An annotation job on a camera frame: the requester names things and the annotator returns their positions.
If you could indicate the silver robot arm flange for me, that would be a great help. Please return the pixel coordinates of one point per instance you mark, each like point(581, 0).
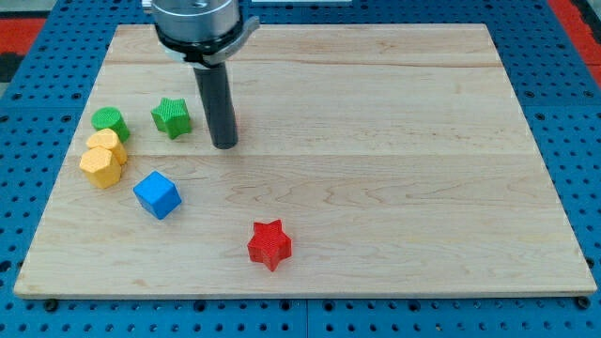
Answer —
point(203, 33)

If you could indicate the wooden board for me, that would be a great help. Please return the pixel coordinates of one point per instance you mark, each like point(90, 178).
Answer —
point(397, 157)

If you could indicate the red star block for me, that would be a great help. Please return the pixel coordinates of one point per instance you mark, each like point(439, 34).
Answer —
point(269, 244)

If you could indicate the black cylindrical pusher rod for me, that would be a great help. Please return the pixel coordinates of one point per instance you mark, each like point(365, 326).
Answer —
point(214, 90)

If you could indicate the green star block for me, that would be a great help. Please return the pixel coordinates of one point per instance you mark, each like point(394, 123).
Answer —
point(171, 116)

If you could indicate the blue cube block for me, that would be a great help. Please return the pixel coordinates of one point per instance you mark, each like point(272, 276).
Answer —
point(157, 194)

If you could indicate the yellow pentagon block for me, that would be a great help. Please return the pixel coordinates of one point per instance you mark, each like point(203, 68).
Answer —
point(108, 139)

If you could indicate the green cylinder block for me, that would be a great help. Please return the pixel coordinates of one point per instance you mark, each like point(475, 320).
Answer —
point(111, 118)

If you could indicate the yellow hexagon block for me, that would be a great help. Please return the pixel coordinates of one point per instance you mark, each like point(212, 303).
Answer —
point(101, 167)

